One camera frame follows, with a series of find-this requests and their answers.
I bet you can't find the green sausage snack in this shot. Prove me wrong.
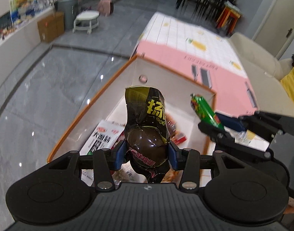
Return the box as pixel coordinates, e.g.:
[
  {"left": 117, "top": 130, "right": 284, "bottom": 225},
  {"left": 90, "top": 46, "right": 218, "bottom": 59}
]
[{"left": 191, "top": 94, "right": 224, "bottom": 130}]

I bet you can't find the red spicy meat pack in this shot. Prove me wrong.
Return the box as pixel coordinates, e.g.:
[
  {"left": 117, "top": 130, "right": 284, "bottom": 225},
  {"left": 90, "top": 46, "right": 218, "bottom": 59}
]
[{"left": 166, "top": 113, "right": 187, "bottom": 145}]

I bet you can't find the white gluten snack bag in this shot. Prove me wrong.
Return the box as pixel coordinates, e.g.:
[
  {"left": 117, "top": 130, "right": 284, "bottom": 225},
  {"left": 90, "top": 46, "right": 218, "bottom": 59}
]
[{"left": 80, "top": 119, "right": 125, "bottom": 155}]

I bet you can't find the dark chocolate brown snack pack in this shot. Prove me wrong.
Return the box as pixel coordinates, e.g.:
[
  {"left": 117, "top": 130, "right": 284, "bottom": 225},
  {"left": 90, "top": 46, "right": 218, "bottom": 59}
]
[{"left": 126, "top": 126, "right": 170, "bottom": 184}]

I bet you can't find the black yellow snack bag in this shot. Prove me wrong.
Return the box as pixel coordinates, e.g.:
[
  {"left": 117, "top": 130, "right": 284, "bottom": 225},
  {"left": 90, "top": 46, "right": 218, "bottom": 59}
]
[{"left": 124, "top": 86, "right": 170, "bottom": 143}]

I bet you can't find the orange cardboard box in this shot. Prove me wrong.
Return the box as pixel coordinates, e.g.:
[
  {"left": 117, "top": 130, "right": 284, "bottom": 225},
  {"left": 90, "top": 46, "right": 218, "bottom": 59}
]
[{"left": 47, "top": 54, "right": 218, "bottom": 188}]

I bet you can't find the beige sofa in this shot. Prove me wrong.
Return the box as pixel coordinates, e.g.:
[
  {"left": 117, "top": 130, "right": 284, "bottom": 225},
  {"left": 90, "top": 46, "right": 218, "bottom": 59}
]
[{"left": 227, "top": 32, "right": 294, "bottom": 190}]

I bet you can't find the lemon pattern tablecloth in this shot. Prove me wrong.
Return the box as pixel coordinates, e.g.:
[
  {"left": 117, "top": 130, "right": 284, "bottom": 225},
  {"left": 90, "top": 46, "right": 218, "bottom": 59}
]
[{"left": 132, "top": 13, "right": 258, "bottom": 117}]

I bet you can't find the orange stool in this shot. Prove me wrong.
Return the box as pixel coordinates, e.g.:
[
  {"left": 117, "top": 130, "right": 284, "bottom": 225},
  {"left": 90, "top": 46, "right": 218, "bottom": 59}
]
[{"left": 216, "top": 1, "right": 242, "bottom": 35}]

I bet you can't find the white TV console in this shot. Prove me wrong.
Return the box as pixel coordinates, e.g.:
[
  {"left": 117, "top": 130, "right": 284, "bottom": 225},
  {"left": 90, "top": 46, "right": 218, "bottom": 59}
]
[{"left": 0, "top": 7, "right": 54, "bottom": 87}]

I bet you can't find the white round rolling stool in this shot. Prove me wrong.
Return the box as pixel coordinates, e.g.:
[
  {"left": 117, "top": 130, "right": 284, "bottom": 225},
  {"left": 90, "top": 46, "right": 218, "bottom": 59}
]
[{"left": 72, "top": 10, "right": 100, "bottom": 34}]

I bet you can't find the brown cardboard carton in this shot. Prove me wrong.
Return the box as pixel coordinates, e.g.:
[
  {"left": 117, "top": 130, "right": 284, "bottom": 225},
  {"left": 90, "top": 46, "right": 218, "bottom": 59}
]
[{"left": 37, "top": 12, "right": 64, "bottom": 43}]

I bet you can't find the grey trash bin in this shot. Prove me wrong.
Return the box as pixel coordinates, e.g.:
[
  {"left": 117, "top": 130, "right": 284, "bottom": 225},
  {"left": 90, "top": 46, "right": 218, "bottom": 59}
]
[{"left": 54, "top": 0, "right": 79, "bottom": 30}]

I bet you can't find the teddy bear photo card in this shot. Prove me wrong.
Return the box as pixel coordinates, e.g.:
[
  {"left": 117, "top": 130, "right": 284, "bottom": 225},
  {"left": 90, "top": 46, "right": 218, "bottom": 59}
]
[{"left": 9, "top": 0, "right": 37, "bottom": 23}]

